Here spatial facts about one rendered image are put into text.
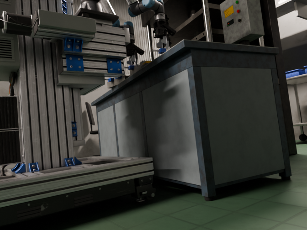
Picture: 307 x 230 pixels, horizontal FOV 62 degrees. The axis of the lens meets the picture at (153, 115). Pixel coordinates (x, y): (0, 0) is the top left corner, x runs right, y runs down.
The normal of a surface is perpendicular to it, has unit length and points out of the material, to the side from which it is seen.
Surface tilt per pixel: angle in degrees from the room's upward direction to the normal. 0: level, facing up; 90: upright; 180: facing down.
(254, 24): 90
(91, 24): 90
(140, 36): 90
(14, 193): 90
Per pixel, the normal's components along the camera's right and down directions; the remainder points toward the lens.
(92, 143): 0.56, -0.12
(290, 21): -0.82, 0.04
